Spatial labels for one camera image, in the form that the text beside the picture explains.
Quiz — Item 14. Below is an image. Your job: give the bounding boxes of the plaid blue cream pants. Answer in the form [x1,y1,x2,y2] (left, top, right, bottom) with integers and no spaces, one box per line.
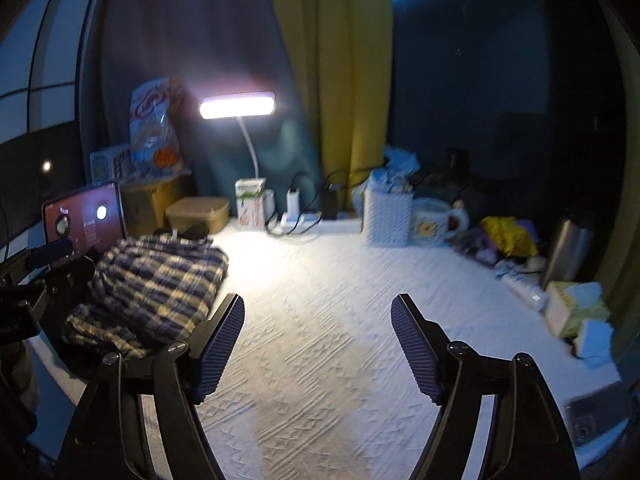
[63,234,229,360]

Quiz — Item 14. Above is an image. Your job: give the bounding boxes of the left gloved hand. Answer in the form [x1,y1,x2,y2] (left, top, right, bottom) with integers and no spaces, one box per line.
[1,341,39,439]

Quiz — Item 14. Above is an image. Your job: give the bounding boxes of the tablet with red screen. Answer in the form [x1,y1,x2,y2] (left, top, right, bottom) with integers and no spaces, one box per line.
[41,181,127,258]

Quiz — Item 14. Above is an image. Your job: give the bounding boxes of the brown cardboard box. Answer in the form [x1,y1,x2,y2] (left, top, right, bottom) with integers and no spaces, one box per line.
[120,174,195,236]

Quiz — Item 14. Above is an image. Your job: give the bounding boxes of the white illustrated box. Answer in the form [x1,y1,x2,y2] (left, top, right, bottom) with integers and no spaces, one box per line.
[89,144,134,183]

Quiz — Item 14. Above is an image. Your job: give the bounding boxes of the white lotion tube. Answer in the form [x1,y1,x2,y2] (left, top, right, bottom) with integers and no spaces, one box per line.
[501,274,549,312]

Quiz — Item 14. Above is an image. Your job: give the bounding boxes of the yellow curtain right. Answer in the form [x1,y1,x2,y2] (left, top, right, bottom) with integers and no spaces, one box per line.
[594,8,640,351]

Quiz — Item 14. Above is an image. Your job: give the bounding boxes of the yellow curtain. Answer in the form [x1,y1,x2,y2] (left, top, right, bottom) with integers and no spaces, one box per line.
[272,0,393,209]
[594,8,640,351]

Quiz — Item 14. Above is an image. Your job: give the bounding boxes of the snack chip bag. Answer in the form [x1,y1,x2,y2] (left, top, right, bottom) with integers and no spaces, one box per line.
[129,77,183,177]

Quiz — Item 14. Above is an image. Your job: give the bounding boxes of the steel thermos tumbler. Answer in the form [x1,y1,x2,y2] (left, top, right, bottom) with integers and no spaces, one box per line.
[540,220,592,288]

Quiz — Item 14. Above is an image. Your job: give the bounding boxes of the tan plastic food container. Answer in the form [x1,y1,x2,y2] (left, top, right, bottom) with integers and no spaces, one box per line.
[165,197,230,234]

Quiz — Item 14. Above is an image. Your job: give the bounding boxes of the yellow cartoon pouch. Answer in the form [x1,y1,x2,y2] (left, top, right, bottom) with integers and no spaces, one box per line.
[480,217,538,258]

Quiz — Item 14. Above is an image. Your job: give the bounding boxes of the green white milk carton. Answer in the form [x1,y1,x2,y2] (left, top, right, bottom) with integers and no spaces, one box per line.
[234,178,266,229]

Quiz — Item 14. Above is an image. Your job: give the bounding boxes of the white bear mug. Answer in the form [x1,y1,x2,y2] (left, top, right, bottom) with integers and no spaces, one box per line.
[410,197,470,245]

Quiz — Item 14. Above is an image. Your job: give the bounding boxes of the white perforated basket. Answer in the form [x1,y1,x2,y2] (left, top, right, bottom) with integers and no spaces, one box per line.
[363,182,413,247]

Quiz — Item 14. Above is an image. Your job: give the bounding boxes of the white desk lamp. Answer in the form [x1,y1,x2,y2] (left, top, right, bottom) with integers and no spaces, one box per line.
[198,91,276,178]

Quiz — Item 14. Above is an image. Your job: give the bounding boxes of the white phone charger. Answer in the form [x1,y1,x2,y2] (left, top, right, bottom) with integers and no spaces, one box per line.
[286,188,300,220]

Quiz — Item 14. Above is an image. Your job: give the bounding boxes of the white power strip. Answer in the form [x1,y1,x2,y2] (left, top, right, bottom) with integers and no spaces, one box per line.
[280,212,321,229]

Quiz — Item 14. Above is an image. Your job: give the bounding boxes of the black power adapter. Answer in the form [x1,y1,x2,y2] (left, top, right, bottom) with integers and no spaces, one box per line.
[320,184,338,220]

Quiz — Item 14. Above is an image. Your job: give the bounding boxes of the grey teal curtain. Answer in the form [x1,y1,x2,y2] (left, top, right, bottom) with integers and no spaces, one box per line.
[79,0,321,206]

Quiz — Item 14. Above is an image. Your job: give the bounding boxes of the yellow curtain left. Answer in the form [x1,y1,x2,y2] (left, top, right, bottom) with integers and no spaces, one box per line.
[272,0,393,209]

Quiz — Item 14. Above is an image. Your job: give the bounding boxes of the black coiled cable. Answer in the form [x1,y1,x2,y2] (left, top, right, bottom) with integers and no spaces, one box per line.
[152,221,212,241]

